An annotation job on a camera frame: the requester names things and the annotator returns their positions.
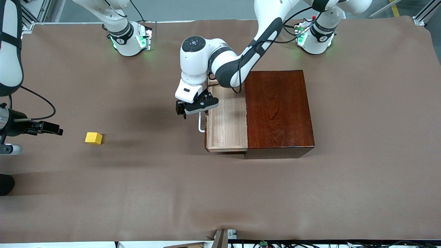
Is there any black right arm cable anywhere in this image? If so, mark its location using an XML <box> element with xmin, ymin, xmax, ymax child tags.
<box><xmin>9</xmin><ymin>84</ymin><xmax>57</xmax><ymax>122</ymax></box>

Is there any dark wooden cabinet box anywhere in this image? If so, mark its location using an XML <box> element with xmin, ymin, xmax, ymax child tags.
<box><xmin>244</xmin><ymin>70</ymin><xmax>316</xmax><ymax>159</ymax></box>

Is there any black rounded object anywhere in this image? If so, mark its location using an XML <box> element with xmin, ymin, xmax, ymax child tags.
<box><xmin>0</xmin><ymin>174</ymin><xmax>15</xmax><ymax>196</ymax></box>

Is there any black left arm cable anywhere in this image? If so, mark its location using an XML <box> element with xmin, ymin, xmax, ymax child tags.
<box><xmin>232</xmin><ymin>7</ymin><xmax>310</xmax><ymax>94</ymax></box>

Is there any yellow block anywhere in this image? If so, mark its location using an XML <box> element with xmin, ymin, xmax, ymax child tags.
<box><xmin>85</xmin><ymin>132</ymin><xmax>103</xmax><ymax>145</ymax></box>

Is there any wooden drawer with white handle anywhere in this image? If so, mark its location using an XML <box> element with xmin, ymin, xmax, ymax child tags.
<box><xmin>198</xmin><ymin>79</ymin><xmax>248</xmax><ymax>153</ymax></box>

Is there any slanted aluminium profile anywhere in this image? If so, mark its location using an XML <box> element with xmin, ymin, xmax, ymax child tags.
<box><xmin>413</xmin><ymin>0</ymin><xmax>441</xmax><ymax>26</ymax></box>

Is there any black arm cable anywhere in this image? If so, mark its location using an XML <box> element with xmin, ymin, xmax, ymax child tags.
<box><xmin>232</xmin><ymin>7</ymin><xmax>310</xmax><ymax>94</ymax></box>
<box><xmin>9</xmin><ymin>84</ymin><xmax>57</xmax><ymax>122</ymax></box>

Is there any brown table cover sheet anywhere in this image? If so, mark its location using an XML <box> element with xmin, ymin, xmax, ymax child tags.
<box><xmin>0</xmin><ymin>15</ymin><xmax>441</xmax><ymax>243</ymax></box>

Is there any yellow floor tape strip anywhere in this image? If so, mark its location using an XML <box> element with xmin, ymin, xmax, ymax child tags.
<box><xmin>389</xmin><ymin>0</ymin><xmax>402</xmax><ymax>17</ymax></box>

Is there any aluminium frame with struts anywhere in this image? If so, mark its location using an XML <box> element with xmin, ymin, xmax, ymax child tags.
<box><xmin>21</xmin><ymin>0</ymin><xmax>52</xmax><ymax>24</ymax></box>

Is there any upright wooden strip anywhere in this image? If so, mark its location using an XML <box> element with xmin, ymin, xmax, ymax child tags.
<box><xmin>211</xmin><ymin>228</ymin><xmax>228</xmax><ymax>248</ymax></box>

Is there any black cable behind right base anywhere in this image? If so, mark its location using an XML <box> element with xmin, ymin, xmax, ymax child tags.
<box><xmin>129</xmin><ymin>0</ymin><xmax>145</xmax><ymax>22</ymax></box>

